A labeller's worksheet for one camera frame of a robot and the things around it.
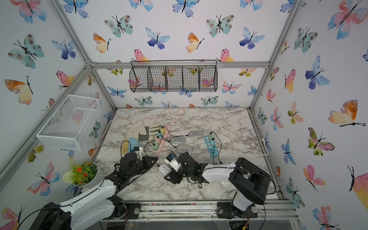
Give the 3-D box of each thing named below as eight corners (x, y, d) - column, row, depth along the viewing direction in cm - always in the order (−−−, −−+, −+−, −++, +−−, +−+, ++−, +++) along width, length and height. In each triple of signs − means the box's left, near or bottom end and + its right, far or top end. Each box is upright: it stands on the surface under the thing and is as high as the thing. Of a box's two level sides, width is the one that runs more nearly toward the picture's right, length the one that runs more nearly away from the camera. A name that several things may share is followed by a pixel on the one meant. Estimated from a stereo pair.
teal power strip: (211, 158, 94) (212, 156, 92) (203, 138, 104) (203, 136, 101) (219, 156, 95) (220, 154, 93) (210, 136, 105) (210, 134, 102)
